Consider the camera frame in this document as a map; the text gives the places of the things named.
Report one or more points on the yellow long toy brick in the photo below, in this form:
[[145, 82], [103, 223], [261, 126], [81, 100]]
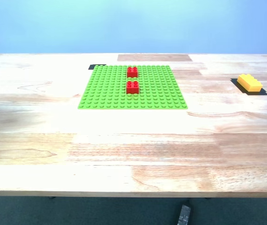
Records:
[[250, 84]]

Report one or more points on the green studded baseplate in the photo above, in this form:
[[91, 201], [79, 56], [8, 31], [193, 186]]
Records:
[[105, 93]]

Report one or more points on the red square toy brick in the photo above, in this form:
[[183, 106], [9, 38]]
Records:
[[132, 89], [132, 73]]

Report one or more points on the black tape rectangle outline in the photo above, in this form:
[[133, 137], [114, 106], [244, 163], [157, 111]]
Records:
[[263, 93]]

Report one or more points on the black tape corner marker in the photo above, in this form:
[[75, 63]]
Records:
[[91, 67]]

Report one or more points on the grey metal table leg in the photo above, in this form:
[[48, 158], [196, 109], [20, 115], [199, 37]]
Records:
[[184, 215]]

